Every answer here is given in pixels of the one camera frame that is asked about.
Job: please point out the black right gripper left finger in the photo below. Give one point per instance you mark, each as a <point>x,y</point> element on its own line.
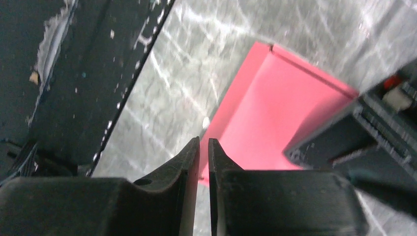
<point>168,194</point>

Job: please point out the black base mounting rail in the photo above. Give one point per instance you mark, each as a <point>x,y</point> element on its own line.
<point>67,67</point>

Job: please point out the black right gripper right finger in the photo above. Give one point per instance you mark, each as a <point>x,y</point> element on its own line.
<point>218,161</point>

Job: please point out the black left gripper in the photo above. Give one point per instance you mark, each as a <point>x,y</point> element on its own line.
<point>367,139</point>

